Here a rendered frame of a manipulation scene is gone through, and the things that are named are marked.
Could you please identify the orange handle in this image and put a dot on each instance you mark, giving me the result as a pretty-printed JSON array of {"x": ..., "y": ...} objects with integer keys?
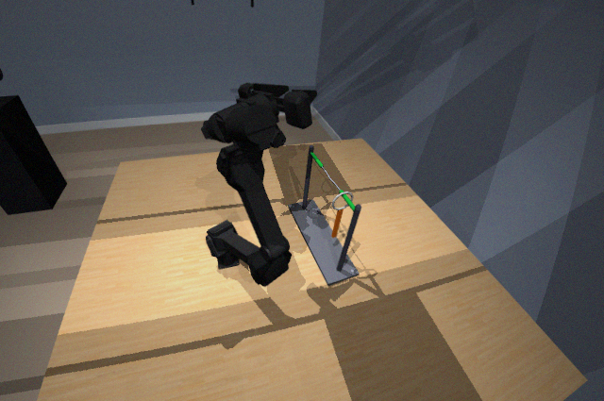
[{"x": 339, "y": 213}]

